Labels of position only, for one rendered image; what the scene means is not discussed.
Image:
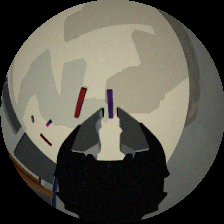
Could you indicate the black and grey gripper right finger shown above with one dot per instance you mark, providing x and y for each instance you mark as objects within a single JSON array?
[{"x": 138, "y": 140}]

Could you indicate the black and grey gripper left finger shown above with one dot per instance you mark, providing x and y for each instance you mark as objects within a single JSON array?
[{"x": 83, "y": 140}]

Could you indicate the purple rod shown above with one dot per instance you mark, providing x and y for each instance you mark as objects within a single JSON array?
[{"x": 110, "y": 103}]

